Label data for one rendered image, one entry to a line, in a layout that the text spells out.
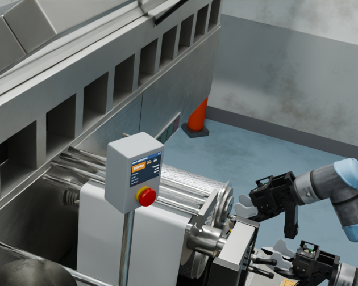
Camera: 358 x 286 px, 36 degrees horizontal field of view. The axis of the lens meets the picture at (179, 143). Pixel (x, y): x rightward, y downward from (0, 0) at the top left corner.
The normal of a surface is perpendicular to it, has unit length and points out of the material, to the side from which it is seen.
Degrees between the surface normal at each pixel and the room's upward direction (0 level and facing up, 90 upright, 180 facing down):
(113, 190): 90
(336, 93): 90
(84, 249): 90
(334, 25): 90
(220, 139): 0
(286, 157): 0
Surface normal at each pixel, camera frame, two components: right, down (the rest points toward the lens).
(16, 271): 0.44, 0.50
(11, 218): 0.92, 0.29
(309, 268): -0.36, 0.43
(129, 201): 0.68, 0.44
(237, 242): 0.12, -0.86
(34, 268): 0.07, 0.51
